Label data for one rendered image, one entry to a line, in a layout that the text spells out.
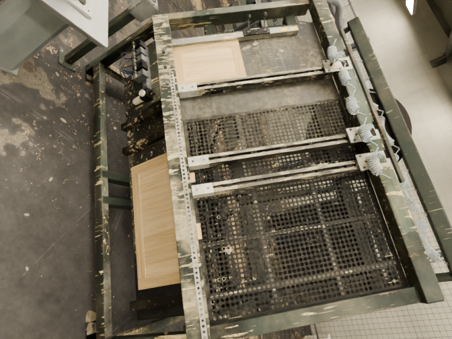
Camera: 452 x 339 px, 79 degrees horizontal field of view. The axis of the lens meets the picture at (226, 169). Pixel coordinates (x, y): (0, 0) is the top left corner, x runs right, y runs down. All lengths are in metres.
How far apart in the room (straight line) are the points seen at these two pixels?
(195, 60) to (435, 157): 5.35
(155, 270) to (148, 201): 0.48
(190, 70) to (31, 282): 1.63
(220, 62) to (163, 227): 1.23
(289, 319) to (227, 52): 1.75
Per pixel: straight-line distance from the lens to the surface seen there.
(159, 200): 2.04
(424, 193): 2.37
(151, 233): 2.05
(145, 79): 2.04
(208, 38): 2.24
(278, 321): 1.62
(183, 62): 2.14
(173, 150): 1.74
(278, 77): 2.01
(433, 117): 6.87
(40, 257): 2.05
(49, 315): 2.07
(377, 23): 8.13
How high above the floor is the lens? 1.78
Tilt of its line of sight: 24 degrees down
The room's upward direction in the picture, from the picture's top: 71 degrees clockwise
